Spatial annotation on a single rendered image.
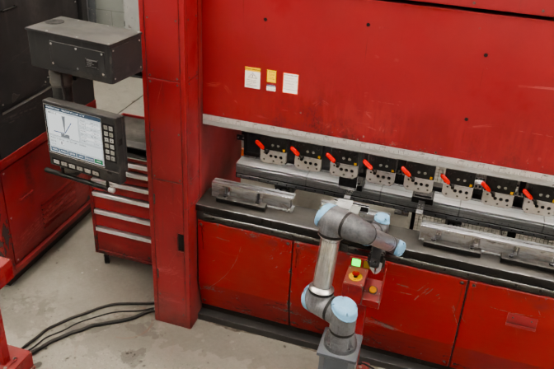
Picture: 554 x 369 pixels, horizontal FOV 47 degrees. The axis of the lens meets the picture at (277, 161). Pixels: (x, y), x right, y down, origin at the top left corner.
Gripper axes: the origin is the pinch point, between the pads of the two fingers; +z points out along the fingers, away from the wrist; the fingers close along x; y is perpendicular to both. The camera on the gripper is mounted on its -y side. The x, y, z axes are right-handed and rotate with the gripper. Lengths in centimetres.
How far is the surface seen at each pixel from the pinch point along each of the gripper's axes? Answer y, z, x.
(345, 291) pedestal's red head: -6.8, 11.0, 12.9
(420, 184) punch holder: 37, -34, -14
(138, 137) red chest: 71, -8, 171
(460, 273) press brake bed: 21.1, 6.3, -42.3
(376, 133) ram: 39, -59, 12
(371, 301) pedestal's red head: -6.9, 13.2, -0.6
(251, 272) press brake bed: 20, 38, 74
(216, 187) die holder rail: 36, -7, 102
